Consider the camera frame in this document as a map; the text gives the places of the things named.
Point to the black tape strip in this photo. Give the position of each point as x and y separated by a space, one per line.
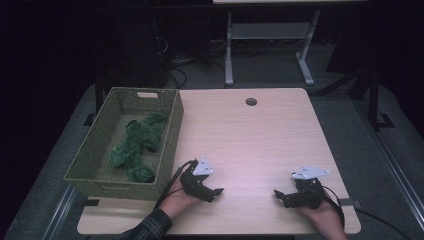
91 202

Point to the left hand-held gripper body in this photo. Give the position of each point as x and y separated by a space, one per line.
195 185

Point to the green plush pet hoodie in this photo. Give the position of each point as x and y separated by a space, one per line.
136 143

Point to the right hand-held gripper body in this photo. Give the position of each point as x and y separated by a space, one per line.
310 195

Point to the person's right hand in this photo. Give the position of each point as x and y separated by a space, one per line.
328 220

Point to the aluminium floor rail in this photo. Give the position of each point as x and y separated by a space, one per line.
393 163
60 213

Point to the dark cabinet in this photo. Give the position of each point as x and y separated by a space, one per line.
133 50

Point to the grey metal-legged desk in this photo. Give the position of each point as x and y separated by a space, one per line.
266 30

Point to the black metal stand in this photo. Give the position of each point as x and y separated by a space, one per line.
373 100

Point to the person's left hand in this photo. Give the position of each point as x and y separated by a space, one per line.
176 201

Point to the green woven basket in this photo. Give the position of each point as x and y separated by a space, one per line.
100 156

